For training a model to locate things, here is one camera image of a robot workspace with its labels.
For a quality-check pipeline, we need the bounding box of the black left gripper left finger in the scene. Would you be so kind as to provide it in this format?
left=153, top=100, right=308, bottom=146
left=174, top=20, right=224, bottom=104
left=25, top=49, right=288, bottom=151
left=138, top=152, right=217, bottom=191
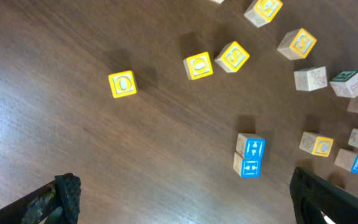
left=0, top=173, right=81, bottom=223

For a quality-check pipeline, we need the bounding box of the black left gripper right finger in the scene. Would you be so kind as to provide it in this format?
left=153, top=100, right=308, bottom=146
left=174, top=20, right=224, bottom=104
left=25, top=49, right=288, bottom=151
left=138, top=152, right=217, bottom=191
left=290, top=167, right=358, bottom=224

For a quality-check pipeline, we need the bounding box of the green R block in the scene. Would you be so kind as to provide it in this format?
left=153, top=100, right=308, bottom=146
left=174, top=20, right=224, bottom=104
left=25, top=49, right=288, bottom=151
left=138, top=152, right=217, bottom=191
left=329, top=70, right=358, bottom=98

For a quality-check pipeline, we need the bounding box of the yellow S block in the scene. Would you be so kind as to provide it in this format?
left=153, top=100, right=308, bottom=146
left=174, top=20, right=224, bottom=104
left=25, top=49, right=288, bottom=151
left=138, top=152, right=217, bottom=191
left=214, top=41, right=250, bottom=73
left=277, top=28, right=317, bottom=60

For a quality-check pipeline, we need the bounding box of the yellow C block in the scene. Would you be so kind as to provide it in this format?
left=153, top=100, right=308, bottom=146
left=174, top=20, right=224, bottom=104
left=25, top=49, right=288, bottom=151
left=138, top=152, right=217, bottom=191
left=299, top=132, right=334, bottom=157

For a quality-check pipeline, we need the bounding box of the blue P block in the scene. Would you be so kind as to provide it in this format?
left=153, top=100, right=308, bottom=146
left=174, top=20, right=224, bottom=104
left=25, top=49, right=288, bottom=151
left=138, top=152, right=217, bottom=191
left=334, top=149, right=358, bottom=174

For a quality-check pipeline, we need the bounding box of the blue H block lower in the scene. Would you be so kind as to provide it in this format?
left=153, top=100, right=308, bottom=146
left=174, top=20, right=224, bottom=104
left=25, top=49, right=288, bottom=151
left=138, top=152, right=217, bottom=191
left=233, top=152, right=262, bottom=178

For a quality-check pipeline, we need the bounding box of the blue h block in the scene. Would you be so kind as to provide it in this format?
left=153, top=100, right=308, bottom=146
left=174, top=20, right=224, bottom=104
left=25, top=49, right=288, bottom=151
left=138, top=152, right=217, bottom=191
left=233, top=152, right=262, bottom=178
left=236, top=133, right=266, bottom=159

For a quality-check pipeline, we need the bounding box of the blue H block upper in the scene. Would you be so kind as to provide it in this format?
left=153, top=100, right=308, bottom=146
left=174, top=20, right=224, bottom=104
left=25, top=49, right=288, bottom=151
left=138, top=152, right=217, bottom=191
left=236, top=133, right=266, bottom=159

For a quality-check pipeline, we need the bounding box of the plain wooden red-side block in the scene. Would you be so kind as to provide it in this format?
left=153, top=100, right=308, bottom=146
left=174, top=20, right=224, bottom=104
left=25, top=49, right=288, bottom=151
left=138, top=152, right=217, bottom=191
left=294, top=67, right=328, bottom=91

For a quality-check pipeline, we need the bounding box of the yellow O block near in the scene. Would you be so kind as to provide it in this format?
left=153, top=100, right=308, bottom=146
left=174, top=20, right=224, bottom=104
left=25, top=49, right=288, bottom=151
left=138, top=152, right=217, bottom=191
left=108, top=70, right=137, bottom=98

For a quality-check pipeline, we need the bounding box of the yellow o block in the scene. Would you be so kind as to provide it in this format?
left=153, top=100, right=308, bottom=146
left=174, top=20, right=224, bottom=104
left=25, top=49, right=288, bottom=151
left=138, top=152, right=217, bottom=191
left=108, top=70, right=137, bottom=98
left=183, top=52, right=213, bottom=80

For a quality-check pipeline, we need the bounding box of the yellow O block far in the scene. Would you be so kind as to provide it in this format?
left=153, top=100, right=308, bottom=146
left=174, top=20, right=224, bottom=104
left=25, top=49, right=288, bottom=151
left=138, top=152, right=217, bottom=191
left=183, top=52, right=213, bottom=80

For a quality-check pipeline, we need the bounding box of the yellow G block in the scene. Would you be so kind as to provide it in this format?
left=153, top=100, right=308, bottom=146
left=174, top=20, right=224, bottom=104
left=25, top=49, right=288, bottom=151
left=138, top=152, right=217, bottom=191
left=244, top=0, right=283, bottom=28

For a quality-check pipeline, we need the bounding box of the red Y block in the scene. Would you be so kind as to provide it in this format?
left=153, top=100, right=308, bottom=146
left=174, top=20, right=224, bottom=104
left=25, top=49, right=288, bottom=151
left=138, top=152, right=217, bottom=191
left=209, top=0, right=224, bottom=4

